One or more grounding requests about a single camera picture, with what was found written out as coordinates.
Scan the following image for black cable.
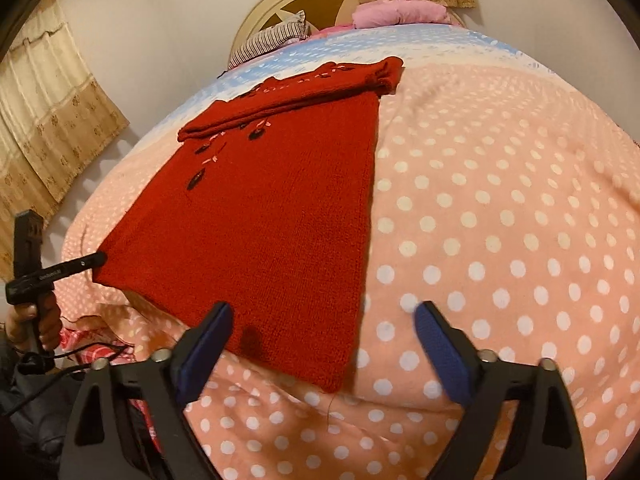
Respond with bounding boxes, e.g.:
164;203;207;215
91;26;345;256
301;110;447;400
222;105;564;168
0;342;128;417

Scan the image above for red knitted embroidered sweater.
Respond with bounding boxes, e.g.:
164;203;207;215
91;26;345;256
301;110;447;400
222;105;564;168
92;56;405;394

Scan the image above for person's dark jacket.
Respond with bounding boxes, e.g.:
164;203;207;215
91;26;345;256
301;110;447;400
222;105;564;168
0;335;166;480

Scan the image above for person's left hand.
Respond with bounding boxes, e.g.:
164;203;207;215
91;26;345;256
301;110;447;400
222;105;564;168
5;291;64;352

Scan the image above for pink pillow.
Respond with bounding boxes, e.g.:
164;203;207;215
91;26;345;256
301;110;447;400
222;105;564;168
351;0;451;29

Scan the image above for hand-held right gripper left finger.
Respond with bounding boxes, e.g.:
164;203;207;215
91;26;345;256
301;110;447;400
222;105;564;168
60;301;235;480

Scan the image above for striped pillow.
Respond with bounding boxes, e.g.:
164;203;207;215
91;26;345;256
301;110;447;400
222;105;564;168
229;10;313;68

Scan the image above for polka-dot bed blanket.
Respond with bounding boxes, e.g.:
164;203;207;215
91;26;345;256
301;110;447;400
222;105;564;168
60;22;640;480

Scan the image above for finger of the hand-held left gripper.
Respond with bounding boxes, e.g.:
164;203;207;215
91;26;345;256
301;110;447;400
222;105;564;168
60;252;108;277

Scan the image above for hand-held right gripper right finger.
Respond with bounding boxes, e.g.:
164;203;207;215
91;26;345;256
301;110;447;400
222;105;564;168
414;301;588;480

